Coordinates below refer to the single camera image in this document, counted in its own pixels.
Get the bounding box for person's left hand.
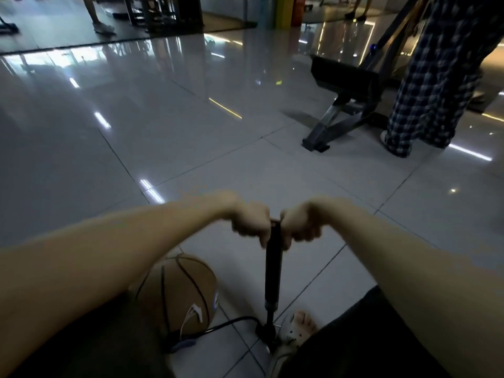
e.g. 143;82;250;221
219;191;273;249

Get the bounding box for person's right hand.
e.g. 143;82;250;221
279;198;329;251

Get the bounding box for black floor air pump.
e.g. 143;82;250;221
255;219;285;354

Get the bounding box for person's left forearm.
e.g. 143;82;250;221
0;194;233;377

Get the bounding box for person's right forearm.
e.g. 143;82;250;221
320;198;504;378

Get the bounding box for brown basketball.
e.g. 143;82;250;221
131;253;219;351

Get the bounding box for white perforated sandal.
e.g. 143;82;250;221
267;313;320;378

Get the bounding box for person's black shorts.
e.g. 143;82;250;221
8;286;451;378

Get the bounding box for black weight bench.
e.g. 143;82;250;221
302;0;424;154

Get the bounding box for yellow and orange column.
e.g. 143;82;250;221
274;0;308;28

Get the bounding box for dark gym equipment rack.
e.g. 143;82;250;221
120;0;206;34

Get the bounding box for black pump hose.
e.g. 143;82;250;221
165;316;264;353

